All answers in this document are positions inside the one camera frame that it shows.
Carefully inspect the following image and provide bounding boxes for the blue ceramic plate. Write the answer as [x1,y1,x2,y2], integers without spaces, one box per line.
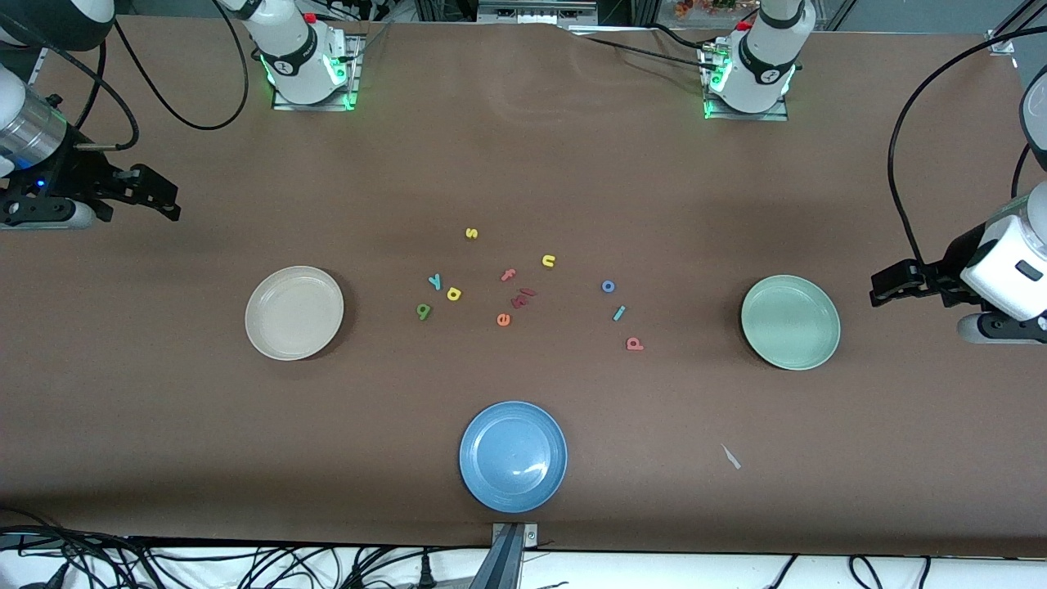
[459,400,568,515]

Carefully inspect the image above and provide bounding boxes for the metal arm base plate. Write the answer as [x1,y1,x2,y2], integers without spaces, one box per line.
[702,41,791,123]
[272,33,362,112]

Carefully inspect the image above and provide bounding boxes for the aluminium corner profile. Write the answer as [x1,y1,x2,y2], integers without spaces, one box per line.
[986,0,1047,56]

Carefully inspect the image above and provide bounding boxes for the orange dried flowers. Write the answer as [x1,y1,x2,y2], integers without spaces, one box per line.
[675,0,757,19]

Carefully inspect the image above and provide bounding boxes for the pale green ceramic plate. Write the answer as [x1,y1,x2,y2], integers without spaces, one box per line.
[740,274,842,371]

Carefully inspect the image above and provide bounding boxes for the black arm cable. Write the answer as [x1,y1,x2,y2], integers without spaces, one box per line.
[0,0,250,152]
[887,29,1047,267]

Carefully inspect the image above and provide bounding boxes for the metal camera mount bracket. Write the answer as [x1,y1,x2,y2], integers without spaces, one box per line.
[489,522,541,589]

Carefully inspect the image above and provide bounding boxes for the black cable tangle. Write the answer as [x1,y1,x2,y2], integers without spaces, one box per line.
[0,507,492,589]

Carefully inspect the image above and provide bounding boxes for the black base cable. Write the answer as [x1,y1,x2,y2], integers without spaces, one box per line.
[573,23,721,74]

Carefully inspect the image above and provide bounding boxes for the aluminium frame equipment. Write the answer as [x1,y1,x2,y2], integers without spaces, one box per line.
[413,0,655,27]

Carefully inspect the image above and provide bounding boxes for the light beige ceramic plate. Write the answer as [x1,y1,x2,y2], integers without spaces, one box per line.
[245,265,345,362]

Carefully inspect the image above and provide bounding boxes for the brown paper table cover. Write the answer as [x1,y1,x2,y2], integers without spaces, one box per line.
[0,16,1047,559]

